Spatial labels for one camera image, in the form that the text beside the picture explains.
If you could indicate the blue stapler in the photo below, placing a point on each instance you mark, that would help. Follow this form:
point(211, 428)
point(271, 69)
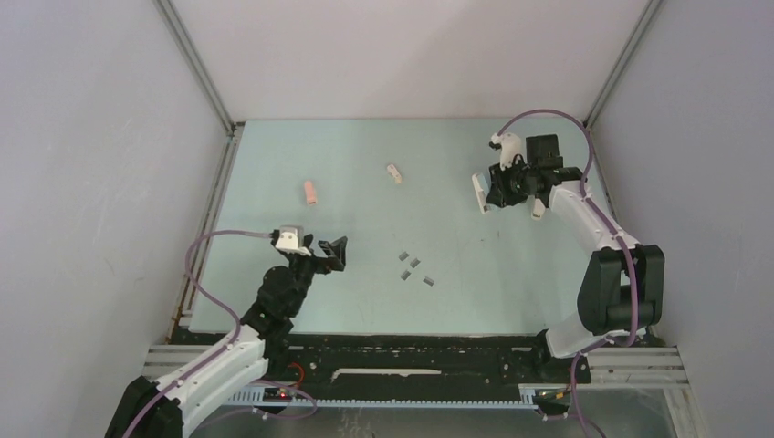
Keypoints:
point(479, 182)

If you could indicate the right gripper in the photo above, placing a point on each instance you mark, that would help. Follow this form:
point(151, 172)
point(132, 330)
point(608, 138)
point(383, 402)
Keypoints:
point(498, 194)

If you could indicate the pink stapler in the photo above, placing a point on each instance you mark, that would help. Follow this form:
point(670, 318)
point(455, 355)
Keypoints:
point(310, 193)

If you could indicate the white stapler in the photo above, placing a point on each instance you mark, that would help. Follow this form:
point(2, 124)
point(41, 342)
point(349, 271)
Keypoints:
point(538, 209)

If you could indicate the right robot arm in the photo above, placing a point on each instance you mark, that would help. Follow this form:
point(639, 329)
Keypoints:
point(621, 293)

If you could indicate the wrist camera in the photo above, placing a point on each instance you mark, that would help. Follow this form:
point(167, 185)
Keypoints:
point(509, 146)
point(288, 239)

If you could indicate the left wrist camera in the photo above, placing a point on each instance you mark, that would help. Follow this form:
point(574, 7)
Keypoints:
point(288, 239)

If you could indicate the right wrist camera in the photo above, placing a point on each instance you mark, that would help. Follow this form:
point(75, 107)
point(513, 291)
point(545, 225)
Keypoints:
point(509, 146)

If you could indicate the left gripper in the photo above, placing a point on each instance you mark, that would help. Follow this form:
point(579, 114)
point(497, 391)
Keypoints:
point(334, 261)

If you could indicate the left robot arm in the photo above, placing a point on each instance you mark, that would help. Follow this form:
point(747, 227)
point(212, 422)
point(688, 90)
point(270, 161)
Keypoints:
point(177, 403)

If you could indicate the small cream stapler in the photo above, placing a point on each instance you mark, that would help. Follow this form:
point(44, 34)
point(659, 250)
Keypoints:
point(395, 173)

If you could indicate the blue cable duct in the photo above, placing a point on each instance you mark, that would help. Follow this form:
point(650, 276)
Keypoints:
point(262, 397)

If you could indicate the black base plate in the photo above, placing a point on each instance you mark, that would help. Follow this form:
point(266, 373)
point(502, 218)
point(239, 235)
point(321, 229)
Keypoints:
point(424, 368)

